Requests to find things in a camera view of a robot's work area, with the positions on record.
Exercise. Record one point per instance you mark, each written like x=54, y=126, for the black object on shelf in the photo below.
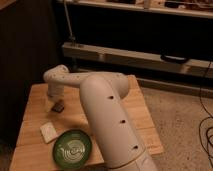
x=174, y=59

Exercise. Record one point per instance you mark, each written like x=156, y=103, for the white sponge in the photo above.
x=48, y=132

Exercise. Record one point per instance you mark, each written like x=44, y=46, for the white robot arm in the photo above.
x=101, y=95

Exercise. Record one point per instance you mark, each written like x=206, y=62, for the upper wooden shelf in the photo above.
x=131, y=7

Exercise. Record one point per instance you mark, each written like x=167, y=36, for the green patterned plate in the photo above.
x=72, y=149

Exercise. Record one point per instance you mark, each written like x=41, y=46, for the wooden table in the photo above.
x=33, y=154

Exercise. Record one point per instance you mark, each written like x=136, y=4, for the dark grey eraser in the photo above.
x=58, y=107

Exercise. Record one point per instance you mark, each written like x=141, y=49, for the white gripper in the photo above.
x=55, y=90

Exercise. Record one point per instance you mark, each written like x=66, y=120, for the metal pole stand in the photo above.
x=72, y=36

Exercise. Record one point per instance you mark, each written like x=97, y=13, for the long white shelf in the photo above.
x=194, y=77

